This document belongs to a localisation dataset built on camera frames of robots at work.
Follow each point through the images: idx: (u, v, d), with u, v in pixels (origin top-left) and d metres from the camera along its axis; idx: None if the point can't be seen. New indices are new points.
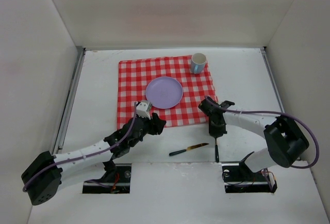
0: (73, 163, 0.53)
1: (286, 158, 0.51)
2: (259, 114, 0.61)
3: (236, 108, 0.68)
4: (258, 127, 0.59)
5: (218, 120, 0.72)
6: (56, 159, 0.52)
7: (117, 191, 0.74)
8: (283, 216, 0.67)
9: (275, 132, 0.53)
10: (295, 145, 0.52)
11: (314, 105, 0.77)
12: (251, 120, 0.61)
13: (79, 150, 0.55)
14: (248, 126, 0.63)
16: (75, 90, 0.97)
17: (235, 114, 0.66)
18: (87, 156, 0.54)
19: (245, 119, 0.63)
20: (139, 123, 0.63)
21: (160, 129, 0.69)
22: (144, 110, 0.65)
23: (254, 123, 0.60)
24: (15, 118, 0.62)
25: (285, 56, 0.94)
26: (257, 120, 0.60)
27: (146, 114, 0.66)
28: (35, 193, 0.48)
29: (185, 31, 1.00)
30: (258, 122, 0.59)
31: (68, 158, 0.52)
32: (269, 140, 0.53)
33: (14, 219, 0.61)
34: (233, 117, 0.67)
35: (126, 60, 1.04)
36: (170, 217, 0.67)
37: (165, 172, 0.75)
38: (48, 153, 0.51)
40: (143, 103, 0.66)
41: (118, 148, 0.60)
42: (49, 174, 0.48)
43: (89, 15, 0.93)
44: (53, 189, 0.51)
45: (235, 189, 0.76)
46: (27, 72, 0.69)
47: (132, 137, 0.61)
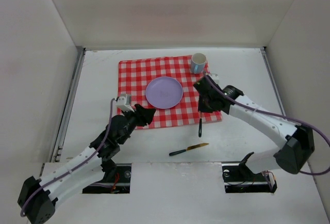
0: (61, 180, 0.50)
1: (295, 165, 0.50)
2: (277, 118, 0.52)
3: (246, 100, 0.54)
4: (275, 134, 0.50)
5: (219, 108, 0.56)
6: (43, 181, 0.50)
7: (117, 191, 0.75)
8: (284, 216, 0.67)
9: (296, 146, 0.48)
10: (306, 153, 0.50)
11: (314, 105, 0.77)
12: (268, 125, 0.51)
13: (64, 165, 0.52)
14: (260, 127, 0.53)
16: (75, 90, 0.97)
17: (248, 111, 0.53)
18: (72, 170, 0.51)
19: (260, 121, 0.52)
20: (122, 120, 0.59)
21: (148, 119, 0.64)
22: (124, 105, 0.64)
23: (270, 129, 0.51)
24: (15, 118, 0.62)
25: (285, 56, 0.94)
26: (275, 127, 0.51)
27: (128, 108, 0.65)
28: (31, 218, 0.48)
29: (185, 31, 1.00)
30: (276, 129, 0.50)
31: (54, 177, 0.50)
32: (285, 151, 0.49)
33: (15, 219, 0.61)
34: (243, 114, 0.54)
35: (126, 60, 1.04)
36: (171, 217, 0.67)
37: (166, 172, 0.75)
38: (32, 178, 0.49)
40: (121, 97, 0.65)
41: (106, 149, 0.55)
42: (37, 201, 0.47)
43: (89, 15, 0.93)
44: (50, 209, 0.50)
45: (234, 189, 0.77)
46: (26, 72, 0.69)
47: (117, 135, 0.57)
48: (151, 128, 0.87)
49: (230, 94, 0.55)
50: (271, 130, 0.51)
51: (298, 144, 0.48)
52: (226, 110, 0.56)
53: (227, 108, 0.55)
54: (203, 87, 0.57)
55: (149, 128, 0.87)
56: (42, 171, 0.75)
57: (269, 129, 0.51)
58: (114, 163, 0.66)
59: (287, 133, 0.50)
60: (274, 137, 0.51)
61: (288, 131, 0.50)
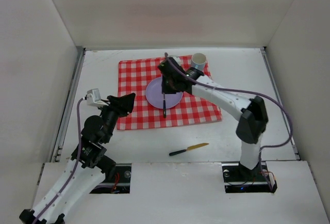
0: (54, 204, 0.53)
1: (252, 137, 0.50)
2: (234, 93, 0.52)
3: (207, 80, 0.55)
4: (233, 109, 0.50)
5: (183, 89, 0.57)
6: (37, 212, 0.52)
7: (117, 191, 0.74)
8: (284, 217, 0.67)
9: (250, 116, 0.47)
10: (261, 124, 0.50)
11: (314, 105, 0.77)
12: (225, 100, 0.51)
13: (52, 190, 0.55)
14: (219, 104, 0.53)
16: (75, 90, 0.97)
17: (207, 90, 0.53)
18: (61, 191, 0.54)
19: (219, 98, 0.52)
20: (98, 120, 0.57)
21: (129, 108, 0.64)
22: (94, 102, 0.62)
23: (228, 105, 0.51)
24: (15, 118, 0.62)
25: (285, 56, 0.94)
26: (231, 101, 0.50)
27: (99, 104, 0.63)
28: None
29: (185, 31, 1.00)
30: (232, 104, 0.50)
31: (46, 203, 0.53)
32: (241, 123, 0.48)
33: (14, 219, 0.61)
34: (203, 93, 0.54)
35: (126, 60, 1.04)
36: (171, 217, 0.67)
37: (166, 172, 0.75)
38: (26, 211, 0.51)
40: (88, 95, 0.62)
41: (88, 155, 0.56)
42: None
43: (89, 15, 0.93)
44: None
45: (235, 189, 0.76)
46: (26, 72, 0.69)
47: (97, 137, 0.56)
48: (151, 128, 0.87)
49: (191, 75, 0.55)
50: (229, 105, 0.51)
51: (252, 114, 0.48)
52: (189, 91, 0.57)
53: (190, 89, 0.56)
54: (165, 69, 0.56)
55: (149, 128, 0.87)
56: (42, 171, 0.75)
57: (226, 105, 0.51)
58: (113, 161, 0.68)
59: (243, 106, 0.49)
60: (233, 112, 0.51)
61: (244, 105, 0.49)
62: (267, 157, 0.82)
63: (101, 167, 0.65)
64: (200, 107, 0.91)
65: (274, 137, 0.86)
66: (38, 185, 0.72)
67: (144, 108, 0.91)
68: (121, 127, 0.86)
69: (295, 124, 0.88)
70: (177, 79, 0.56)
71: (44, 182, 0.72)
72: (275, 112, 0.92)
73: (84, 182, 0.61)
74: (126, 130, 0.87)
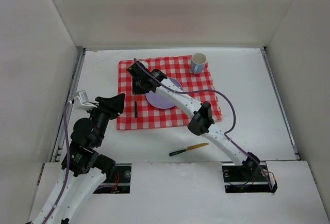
0: (52, 216, 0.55)
1: (199, 131, 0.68)
2: (187, 97, 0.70)
3: (168, 83, 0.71)
4: (187, 110, 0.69)
5: (148, 88, 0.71)
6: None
7: (117, 191, 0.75)
8: (284, 216, 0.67)
9: (199, 119, 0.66)
10: (207, 123, 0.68)
11: (314, 105, 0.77)
12: (182, 103, 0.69)
13: (48, 202, 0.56)
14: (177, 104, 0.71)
16: (74, 90, 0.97)
17: (169, 92, 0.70)
18: (56, 203, 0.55)
19: (178, 100, 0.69)
20: (88, 123, 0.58)
21: (118, 109, 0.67)
22: (81, 105, 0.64)
23: (184, 106, 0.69)
24: (15, 118, 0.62)
25: (285, 56, 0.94)
26: (187, 105, 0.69)
27: (87, 107, 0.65)
28: None
29: (185, 31, 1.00)
30: (187, 106, 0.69)
31: (45, 216, 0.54)
32: (192, 122, 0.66)
33: (15, 219, 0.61)
34: (165, 94, 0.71)
35: (126, 60, 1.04)
36: (171, 217, 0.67)
37: (166, 171, 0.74)
38: None
40: (76, 98, 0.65)
41: (80, 161, 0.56)
42: None
43: (88, 15, 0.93)
44: None
45: (234, 189, 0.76)
46: (26, 72, 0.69)
47: (87, 141, 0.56)
48: (151, 128, 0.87)
49: (155, 77, 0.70)
50: (185, 107, 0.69)
51: (201, 117, 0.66)
52: (153, 89, 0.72)
53: (154, 88, 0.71)
54: (134, 72, 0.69)
55: (149, 128, 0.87)
56: (42, 171, 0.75)
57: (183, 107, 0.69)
58: (113, 161, 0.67)
59: (195, 109, 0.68)
60: (186, 111, 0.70)
61: (195, 108, 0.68)
62: (267, 157, 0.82)
63: (101, 168, 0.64)
64: None
65: (274, 137, 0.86)
66: (38, 185, 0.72)
67: (144, 108, 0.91)
68: (121, 127, 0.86)
69: (295, 124, 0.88)
70: (143, 79, 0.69)
71: (44, 182, 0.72)
72: (275, 113, 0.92)
73: (84, 184, 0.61)
74: (126, 130, 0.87)
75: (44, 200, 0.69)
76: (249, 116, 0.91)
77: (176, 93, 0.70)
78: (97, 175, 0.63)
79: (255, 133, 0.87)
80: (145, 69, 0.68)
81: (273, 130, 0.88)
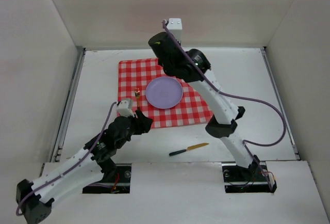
0: (52, 185, 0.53)
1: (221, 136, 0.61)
2: (228, 101, 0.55)
3: (212, 77, 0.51)
4: (224, 115, 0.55)
5: (185, 76, 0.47)
6: (34, 185, 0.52)
7: (117, 191, 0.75)
8: (284, 216, 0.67)
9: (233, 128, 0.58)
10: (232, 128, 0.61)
11: (314, 105, 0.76)
12: (222, 107, 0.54)
13: (56, 168, 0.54)
14: (211, 103, 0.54)
16: (75, 90, 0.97)
17: (212, 90, 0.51)
18: (64, 174, 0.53)
19: (217, 102, 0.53)
20: (126, 121, 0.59)
21: (146, 127, 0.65)
22: (126, 109, 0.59)
23: (223, 111, 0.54)
24: (15, 117, 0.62)
25: (285, 56, 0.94)
26: (226, 110, 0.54)
27: (129, 112, 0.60)
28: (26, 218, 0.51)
29: (185, 31, 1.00)
30: (226, 111, 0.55)
31: (46, 180, 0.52)
32: (225, 130, 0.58)
33: (15, 219, 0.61)
34: (204, 91, 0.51)
35: (126, 60, 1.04)
36: (170, 217, 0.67)
37: (166, 171, 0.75)
38: (26, 181, 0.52)
40: (124, 101, 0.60)
41: (103, 150, 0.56)
42: (28, 204, 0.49)
43: (89, 15, 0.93)
44: (45, 210, 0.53)
45: (235, 189, 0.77)
46: (26, 72, 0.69)
47: (118, 136, 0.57)
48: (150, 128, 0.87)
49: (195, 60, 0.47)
50: (223, 112, 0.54)
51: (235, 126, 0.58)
52: (191, 78, 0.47)
53: (193, 76, 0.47)
54: (166, 48, 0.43)
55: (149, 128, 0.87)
56: (42, 171, 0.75)
57: (221, 111, 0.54)
58: (115, 165, 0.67)
59: (232, 116, 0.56)
60: (218, 115, 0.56)
61: (232, 115, 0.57)
62: (267, 157, 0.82)
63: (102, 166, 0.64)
64: (200, 107, 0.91)
65: (274, 137, 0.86)
66: None
67: (143, 109, 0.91)
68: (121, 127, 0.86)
69: (295, 124, 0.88)
70: (178, 64, 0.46)
71: None
72: (276, 112, 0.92)
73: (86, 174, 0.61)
74: None
75: None
76: (249, 116, 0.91)
77: (220, 93, 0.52)
78: (97, 171, 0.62)
79: (255, 133, 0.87)
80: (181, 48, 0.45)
81: (273, 130, 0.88)
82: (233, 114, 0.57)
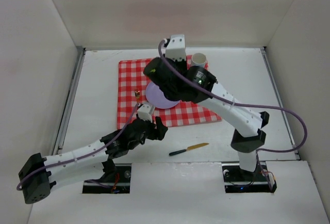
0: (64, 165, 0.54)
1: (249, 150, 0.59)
2: (247, 112, 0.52)
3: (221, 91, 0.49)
4: (248, 127, 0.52)
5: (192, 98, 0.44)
6: (47, 161, 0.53)
7: (117, 191, 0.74)
8: (284, 216, 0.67)
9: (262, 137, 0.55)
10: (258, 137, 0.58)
11: (314, 105, 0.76)
12: (243, 119, 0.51)
13: (71, 152, 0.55)
14: (230, 118, 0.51)
16: (75, 90, 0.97)
17: (226, 105, 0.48)
18: (77, 159, 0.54)
19: (236, 115, 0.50)
20: (144, 125, 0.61)
21: (161, 135, 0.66)
22: (146, 113, 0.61)
23: (245, 124, 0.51)
24: (15, 117, 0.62)
25: (285, 56, 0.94)
26: (248, 121, 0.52)
27: (148, 117, 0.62)
28: (27, 193, 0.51)
29: (185, 31, 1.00)
30: (248, 123, 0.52)
31: (60, 160, 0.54)
32: (254, 143, 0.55)
33: (15, 219, 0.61)
34: (218, 107, 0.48)
35: (126, 60, 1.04)
36: (170, 217, 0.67)
37: (166, 172, 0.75)
38: (39, 156, 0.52)
40: (146, 105, 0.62)
41: (115, 148, 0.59)
42: (36, 179, 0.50)
43: (89, 14, 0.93)
44: (46, 191, 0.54)
45: (235, 189, 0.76)
46: (26, 72, 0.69)
47: (132, 138, 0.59)
48: None
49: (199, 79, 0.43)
50: (245, 124, 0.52)
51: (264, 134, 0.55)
52: (199, 99, 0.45)
53: (200, 97, 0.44)
54: (162, 72, 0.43)
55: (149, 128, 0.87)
56: None
57: (243, 123, 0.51)
58: (115, 167, 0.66)
59: (257, 126, 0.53)
60: (244, 128, 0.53)
61: (258, 125, 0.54)
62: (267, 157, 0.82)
63: (104, 164, 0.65)
64: (200, 107, 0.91)
65: (274, 137, 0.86)
66: None
67: None
68: (121, 127, 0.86)
69: (295, 124, 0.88)
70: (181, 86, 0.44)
71: None
72: (276, 112, 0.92)
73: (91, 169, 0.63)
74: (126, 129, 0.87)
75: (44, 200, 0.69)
76: None
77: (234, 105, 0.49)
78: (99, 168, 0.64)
79: None
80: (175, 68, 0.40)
81: (273, 130, 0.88)
82: (258, 124, 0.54)
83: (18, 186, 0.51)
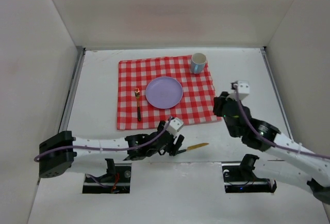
0: (89, 152, 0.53)
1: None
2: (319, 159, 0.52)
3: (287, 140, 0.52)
4: (323, 176, 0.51)
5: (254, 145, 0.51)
6: (75, 142, 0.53)
7: (117, 191, 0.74)
8: (283, 216, 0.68)
9: None
10: None
11: (314, 105, 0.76)
12: (314, 167, 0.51)
13: (99, 141, 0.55)
14: (301, 166, 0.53)
16: (75, 90, 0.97)
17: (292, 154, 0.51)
18: (103, 150, 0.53)
19: (304, 162, 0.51)
20: (169, 137, 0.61)
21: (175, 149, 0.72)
22: (174, 129, 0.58)
23: (316, 172, 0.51)
24: (15, 117, 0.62)
25: (285, 56, 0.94)
26: (321, 169, 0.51)
27: (174, 132, 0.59)
28: (45, 166, 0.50)
29: (185, 31, 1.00)
30: (322, 171, 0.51)
31: (86, 145, 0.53)
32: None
33: (15, 219, 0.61)
34: (284, 155, 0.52)
35: (126, 60, 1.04)
36: (171, 217, 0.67)
37: (166, 171, 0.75)
38: (69, 133, 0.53)
40: (177, 121, 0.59)
41: (135, 152, 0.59)
42: (63, 155, 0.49)
43: (89, 15, 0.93)
44: (62, 170, 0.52)
45: (234, 189, 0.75)
46: (27, 72, 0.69)
47: (154, 147, 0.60)
48: (150, 128, 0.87)
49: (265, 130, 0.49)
50: (317, 172, 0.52)
51: None
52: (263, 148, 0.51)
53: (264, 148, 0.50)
54: (242, 118, 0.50)
55: (149, 128, 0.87)
56: None
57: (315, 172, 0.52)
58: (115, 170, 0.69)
59: None
60: (319, 177, 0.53)
61: None
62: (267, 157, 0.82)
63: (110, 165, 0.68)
64: (200, 107, 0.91)
65: None
66: (38, 185, 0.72)
67: (144, 108, 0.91)
68: (121, 127, 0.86)
69: (295, 124, 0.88)
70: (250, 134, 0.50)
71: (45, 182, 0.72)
72: (276, 112, 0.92)
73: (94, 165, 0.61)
74: (126, 129, 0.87)
75: (44, 199, 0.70)
76: None
77: (301, 152, 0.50)
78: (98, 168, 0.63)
79: None
80: (245, 118, 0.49)
81: None
82: None
83: (39, 156, 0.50)
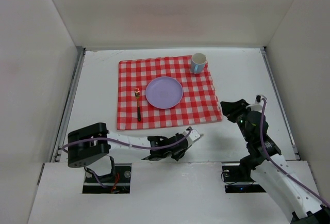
0: (120, 146, 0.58)
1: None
2: (302, 191, 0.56)
3: (281, 162, 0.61)
4: (298, 205, 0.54)
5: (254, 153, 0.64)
6: (109, 134, 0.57)
7: (117, 191, 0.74)
8: (282, 216, 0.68)
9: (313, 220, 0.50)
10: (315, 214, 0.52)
11: (314, 105, 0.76)
12: (293, 193, 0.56)
13: (127, 138, 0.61)
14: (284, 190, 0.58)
16: (75, 90, 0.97)
17: (280, 173, 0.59)
18: (132, 146, 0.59)
19: (287, 186, 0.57)
20: (186, 144, 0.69)
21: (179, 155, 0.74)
22: (191, 140, 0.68)
23: (294, 198, 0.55)
24: (15, 117, 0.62)
25: (285, 56, 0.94)
26: (299, 197, 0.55)
27: (190, 143, 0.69)
28: (76, 155, 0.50)
29: (185, 31, 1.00)
30: (300, 200, 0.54)
31: (118, 139, 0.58)
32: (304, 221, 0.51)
33: (15, 219, 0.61)
34: (274, 172, 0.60)
35: (126, 60, 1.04)
36: (170, 217, 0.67)
37: (166, 171, 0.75)
38: (102, 125, 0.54)
40: (195, 132, 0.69)
41: (154, 152, 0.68)
42: (96, 146, 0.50)
43: (89, 15, 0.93)
44: (91, 161, 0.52)
45: (234, 189, 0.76)
46: (26, 72, 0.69)
47: (171, 150, 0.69)
48: (150, 128, 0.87)
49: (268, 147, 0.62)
50: (295, 200, 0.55)
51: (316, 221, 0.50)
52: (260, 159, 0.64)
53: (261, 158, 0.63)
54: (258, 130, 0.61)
55: (149, 128, 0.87)
56: (42, 171, 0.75)
57: (293, 198, 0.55)
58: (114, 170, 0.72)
59: (309, 209, 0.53)
60: (295, 207, 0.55)
61: (310, 208, 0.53)
62: None
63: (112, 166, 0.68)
64: (200, 107, 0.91)
65: (274, 137, 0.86)
66: (38, 185, 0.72)
67: (144, 109, 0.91)
68: (121, 127, 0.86)
69: (295, 124, 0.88)
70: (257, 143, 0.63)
71: (45, 182, 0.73)
72: (276, 113, 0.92)
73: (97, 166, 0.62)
74: (126, 129, 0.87)
75: (44, 200, 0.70)
76: None
77: (289, 175, 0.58)
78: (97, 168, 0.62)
79: None
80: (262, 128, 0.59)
81: (273, 130, 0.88)
82: (313, 208, 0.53)
83: (70, 144, 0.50)
